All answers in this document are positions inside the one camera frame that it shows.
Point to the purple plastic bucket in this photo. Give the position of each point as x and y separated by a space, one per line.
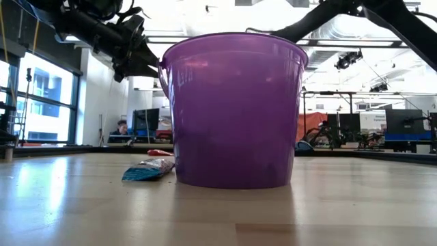
235 119

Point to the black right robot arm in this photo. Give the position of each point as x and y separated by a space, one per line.
409 32

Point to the orange cloth panel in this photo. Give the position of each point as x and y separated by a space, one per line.
309 119

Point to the white sign board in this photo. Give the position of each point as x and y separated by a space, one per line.
372 121

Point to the blue grey round object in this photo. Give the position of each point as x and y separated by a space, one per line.
304 147

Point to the black aluminium table frame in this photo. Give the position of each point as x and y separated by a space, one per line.
68 149

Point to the blue white candy bar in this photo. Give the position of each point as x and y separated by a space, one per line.
148 169

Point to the black light stand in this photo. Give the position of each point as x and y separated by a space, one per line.
28 77

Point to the black ceiling spotlight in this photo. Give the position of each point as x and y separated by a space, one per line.
379 87
346 61

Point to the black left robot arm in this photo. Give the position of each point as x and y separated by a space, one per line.
85 24

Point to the red candy packet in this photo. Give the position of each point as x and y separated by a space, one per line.
159 152

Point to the black rail with post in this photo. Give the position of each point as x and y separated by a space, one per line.
341 92

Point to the window with dark frame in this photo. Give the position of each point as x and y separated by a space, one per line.
48 89

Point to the person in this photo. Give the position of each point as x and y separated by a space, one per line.
121 130

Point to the black computer monitor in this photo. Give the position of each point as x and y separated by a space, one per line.
146 119
404 121

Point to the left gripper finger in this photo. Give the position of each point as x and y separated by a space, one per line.
150 61
140 72

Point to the blue storage bins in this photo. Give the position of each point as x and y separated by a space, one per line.
408 136

